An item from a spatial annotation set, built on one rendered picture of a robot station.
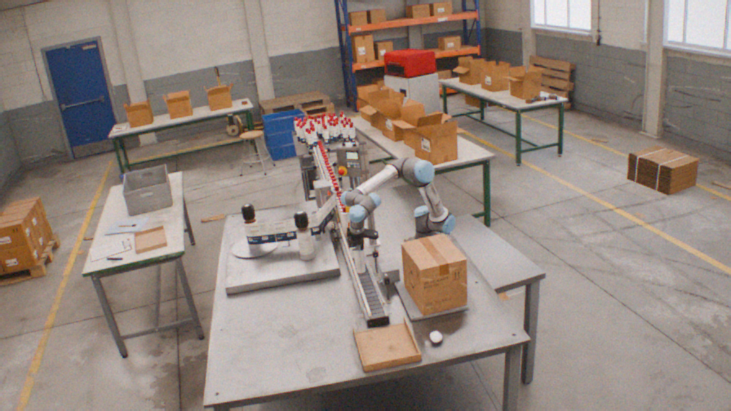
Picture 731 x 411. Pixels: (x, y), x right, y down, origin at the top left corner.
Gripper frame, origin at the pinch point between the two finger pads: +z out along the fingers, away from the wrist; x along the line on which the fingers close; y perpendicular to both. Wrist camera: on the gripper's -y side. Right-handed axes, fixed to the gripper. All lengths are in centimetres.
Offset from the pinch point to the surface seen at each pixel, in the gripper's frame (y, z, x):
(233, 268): 75, 35, -21
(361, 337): 9, -3, 51
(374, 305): -0.5, 2.1, 33.1
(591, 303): -176, 113, 13
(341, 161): 1, -1, -63
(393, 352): -3, -11, 65
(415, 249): -25.1, -15.2, 14.5
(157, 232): 143, 89, -97
